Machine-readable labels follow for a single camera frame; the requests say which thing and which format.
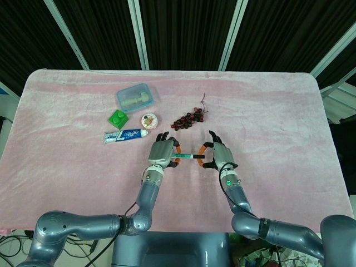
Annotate tangled floor cables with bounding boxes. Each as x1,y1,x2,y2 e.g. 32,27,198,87
0,229,115,267

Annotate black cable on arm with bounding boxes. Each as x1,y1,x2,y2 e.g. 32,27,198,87
219,164,258,219
123,200,140,219

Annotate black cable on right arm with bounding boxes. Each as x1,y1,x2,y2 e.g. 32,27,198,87
219,164,258,219

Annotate pink toy cupcake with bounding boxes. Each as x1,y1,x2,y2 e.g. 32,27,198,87
140,112,160,130

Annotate dark red grape bunch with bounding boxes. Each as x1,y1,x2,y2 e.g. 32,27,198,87
170,93,209,132

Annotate white metal rack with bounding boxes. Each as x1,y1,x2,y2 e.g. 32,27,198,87
319,80,356,125

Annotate white double frame post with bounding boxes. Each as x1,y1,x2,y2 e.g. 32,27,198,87
128,0,150,70

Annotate black pleated curtain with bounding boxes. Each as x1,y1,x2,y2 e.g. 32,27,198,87
0,0,356,97

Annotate blue white toothpaste tube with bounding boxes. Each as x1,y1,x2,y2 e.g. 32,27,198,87
103,127,150,145

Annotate blue-grey robot torso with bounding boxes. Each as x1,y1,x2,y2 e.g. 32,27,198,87
111,232,231,267

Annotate pink plush tablecloth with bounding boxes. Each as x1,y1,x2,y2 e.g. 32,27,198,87
0,68,353,236

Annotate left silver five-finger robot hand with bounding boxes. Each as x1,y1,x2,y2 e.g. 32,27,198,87
147,132,183,169

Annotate green toy building brick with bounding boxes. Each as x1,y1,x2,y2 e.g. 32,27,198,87
107,110,131,129

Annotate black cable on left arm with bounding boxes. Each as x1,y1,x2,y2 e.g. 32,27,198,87
123,200,140,219

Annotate clear container with blue lid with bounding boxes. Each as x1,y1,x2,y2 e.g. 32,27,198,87
116,82,156,113

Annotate white green marker body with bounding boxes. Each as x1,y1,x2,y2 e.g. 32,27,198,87
171,152,195,160

